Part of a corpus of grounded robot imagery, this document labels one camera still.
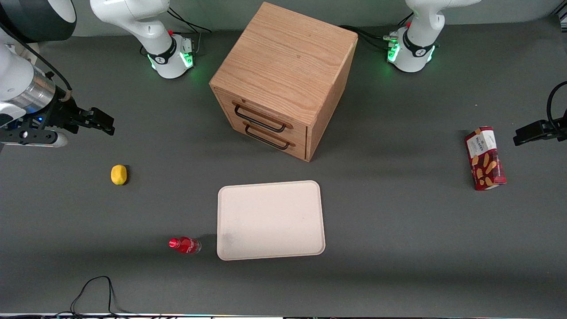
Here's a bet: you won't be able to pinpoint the black cables at arm base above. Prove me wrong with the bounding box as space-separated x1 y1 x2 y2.
339 13 415 50
167 6 213 54

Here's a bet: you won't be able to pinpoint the red cookie box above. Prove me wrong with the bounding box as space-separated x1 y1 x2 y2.
464 126 507 191

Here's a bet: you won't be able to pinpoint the black drawer handle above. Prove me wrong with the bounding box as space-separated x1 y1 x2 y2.
234 104 287 133
245 124 291 150

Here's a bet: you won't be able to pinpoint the red coke bottle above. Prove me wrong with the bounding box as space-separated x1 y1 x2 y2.
168 237 202 254

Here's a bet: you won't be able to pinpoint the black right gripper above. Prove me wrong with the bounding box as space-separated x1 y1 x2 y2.
41 95 116 136

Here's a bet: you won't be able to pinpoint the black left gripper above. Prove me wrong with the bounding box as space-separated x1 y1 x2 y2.
513 116 567 146

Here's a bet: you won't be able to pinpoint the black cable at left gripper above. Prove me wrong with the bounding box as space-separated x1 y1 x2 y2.
547 82 567 130

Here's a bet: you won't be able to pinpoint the black cables at left arm base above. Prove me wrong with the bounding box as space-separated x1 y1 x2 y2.
339 13 415 50

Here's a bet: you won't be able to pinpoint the beige rectangular tray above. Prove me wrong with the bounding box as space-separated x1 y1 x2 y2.
217 180 326 261

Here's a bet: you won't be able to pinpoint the thin black looped cable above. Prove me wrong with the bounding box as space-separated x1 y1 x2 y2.
66 276 133 316

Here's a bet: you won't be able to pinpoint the yellow lemon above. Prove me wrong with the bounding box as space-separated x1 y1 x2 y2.
111 164 128 186

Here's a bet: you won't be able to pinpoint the wooden two-drawer cabinet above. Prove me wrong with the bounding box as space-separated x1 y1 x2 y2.
209 1 358 162

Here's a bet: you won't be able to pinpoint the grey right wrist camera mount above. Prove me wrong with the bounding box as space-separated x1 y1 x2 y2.
0 126 68 148

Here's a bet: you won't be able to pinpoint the black cables at right arm base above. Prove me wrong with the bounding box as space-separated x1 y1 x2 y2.
167 6 213 54

